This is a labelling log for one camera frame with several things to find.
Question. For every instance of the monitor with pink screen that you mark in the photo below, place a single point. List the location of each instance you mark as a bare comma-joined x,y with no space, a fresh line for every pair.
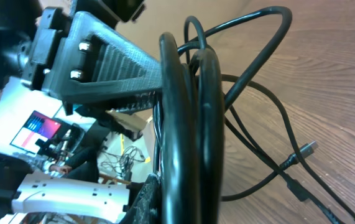
37,129

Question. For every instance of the small cardboard box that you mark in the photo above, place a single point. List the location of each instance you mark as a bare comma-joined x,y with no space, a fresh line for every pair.
130,125

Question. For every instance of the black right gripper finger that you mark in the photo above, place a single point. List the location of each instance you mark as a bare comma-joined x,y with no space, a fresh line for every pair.
146,205

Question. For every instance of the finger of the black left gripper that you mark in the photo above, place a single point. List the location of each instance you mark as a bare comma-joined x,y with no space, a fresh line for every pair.
83,61

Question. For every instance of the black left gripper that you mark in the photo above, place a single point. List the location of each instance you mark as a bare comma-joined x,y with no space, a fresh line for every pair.
18,26

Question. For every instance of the person in teal shirt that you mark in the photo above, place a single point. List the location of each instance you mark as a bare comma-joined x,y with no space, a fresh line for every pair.
81,166

